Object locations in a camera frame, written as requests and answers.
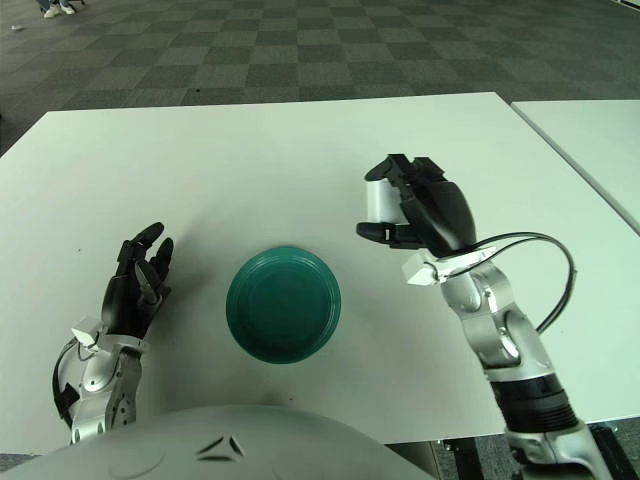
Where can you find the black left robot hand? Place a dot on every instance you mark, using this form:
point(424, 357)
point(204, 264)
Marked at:
point(122, 305)

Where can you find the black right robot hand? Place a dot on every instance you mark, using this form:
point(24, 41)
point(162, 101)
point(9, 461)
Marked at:
point(445, 215)

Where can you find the white charger block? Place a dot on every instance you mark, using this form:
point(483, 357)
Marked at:
point(381, 200)

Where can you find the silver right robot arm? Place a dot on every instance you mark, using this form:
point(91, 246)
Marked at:
point(505, 345)

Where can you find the green round plate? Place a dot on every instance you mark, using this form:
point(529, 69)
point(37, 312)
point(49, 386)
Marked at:
point(282, 305)

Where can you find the white robot torso dome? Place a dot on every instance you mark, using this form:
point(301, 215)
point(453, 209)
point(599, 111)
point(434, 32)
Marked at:
point(200, 450)

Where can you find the white sneaker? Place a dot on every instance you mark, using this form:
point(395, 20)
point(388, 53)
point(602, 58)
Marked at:
point(67, 8)
point(51, 12)

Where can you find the person leg in jeans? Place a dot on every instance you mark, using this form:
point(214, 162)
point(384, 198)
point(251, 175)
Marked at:
point(43, 3)

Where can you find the black table base frame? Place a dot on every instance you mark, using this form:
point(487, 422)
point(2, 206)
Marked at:
point(615, 450)

